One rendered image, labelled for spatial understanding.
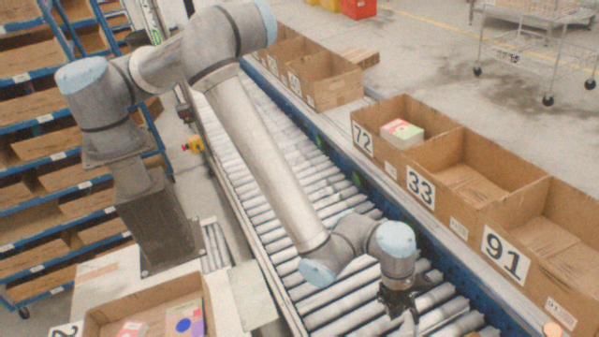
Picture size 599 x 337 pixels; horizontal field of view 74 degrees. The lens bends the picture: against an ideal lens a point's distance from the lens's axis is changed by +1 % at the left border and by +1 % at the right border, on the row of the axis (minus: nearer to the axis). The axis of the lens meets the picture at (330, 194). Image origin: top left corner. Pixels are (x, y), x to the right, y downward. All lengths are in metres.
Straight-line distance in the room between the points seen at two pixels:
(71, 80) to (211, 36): 0.61
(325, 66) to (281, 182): 1.72
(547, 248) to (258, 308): 0.94
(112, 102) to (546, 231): 1.41
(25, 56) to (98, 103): 0.96
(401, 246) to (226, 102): 0.50
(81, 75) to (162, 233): 0.61
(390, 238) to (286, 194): 0.27
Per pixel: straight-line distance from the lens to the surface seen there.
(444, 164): 1.64
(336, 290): 1.40
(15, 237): 2.80
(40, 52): 2.32
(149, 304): 1.58
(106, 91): 1.41
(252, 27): 0.96
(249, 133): 0.87
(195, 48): 0.89
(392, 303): 1.12
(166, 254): 1.70
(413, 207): 1.46
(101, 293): 1.77
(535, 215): 1.48
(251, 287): 1.49
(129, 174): 1.52
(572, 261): 1.38
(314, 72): 2.52
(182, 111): 2.05
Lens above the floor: 1.85
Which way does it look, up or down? 38 degrees down
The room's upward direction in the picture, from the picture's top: 10 degrees counter-clockwise
